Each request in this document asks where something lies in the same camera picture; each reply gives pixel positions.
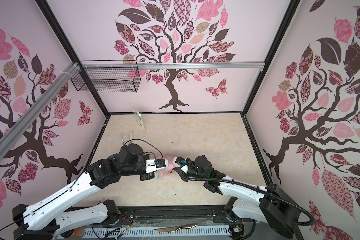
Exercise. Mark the aluminium crossbar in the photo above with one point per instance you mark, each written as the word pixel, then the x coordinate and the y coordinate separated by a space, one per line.
pixel 18 129
pixel 162 66

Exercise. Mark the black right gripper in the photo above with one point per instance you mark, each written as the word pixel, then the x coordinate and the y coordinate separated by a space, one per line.
pixel 182 173

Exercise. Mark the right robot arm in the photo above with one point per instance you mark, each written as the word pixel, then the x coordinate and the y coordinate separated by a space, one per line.
pixel 268 204

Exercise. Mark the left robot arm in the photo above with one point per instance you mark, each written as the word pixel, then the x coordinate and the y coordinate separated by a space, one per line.
pixel 48 218

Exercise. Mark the white teddy bear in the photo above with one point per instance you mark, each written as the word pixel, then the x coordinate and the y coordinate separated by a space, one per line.
pixel 170 173

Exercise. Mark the pink teddy hoodie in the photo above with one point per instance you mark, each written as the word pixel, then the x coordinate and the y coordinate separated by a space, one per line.
pixel 169 162

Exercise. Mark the metal kitchen tongs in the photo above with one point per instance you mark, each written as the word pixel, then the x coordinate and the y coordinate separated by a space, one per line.
pixel 127 138

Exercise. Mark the aluminium crossbar left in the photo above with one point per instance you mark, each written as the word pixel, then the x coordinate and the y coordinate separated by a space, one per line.
pixel 18 129

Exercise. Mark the black wire basket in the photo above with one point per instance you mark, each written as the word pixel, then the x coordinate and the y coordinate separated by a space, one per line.
pixel 111 76

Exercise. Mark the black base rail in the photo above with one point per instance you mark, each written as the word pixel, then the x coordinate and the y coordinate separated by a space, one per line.
pixel 180 214

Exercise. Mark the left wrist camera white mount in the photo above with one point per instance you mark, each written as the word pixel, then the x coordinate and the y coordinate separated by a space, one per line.
pixel 155 165

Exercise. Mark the aluminium crossbar rear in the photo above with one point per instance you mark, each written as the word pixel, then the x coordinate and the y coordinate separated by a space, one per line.
pixel 162 66

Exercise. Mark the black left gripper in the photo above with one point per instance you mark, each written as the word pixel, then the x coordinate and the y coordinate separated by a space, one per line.
pixel 148 176

